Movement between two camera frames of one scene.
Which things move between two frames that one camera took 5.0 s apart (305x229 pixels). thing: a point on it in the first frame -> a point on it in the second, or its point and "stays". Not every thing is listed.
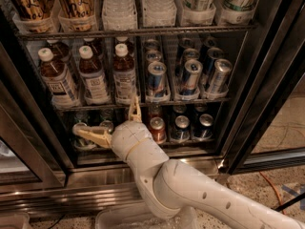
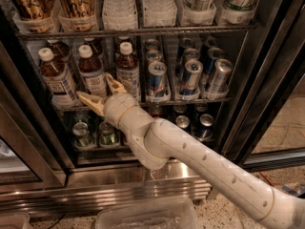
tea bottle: [95, 88] stays
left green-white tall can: [195, 4] stays
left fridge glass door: [32, 158] stays
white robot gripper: [130, 137] -> [118, 107]
